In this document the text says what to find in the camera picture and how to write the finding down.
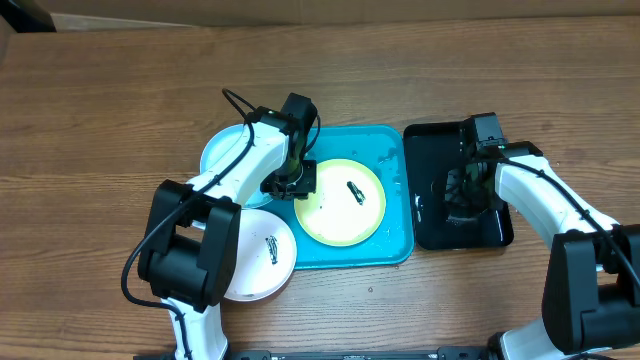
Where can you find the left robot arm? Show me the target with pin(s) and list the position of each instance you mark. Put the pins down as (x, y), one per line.
(186, 260)

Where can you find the yellow-green plate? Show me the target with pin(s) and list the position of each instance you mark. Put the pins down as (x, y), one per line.
(346, 208)

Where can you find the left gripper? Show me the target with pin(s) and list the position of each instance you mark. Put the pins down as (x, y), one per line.
(302, 191)

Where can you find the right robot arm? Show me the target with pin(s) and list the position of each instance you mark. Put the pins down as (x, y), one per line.
(591, 296)

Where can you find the light blue plate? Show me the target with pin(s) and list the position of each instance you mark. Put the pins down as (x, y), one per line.
(218, 146)

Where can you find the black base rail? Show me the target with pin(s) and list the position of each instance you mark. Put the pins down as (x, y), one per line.
(442, 353)

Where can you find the green scrubbing sponge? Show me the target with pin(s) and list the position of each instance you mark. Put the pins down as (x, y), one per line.
(462, 211)

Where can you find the dark object top-left corner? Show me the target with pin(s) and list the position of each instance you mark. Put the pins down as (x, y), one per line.
(26, 16)

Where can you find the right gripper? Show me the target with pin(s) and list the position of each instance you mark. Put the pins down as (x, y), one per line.
(453, 179)

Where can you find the white plate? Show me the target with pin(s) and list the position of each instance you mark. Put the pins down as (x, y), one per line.
(249, 261)

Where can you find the cardboard sheet behind table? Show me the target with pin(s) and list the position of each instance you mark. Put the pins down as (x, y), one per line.
(284, 12)

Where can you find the black plastic tray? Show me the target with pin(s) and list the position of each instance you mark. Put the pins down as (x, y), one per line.
(431, 151)

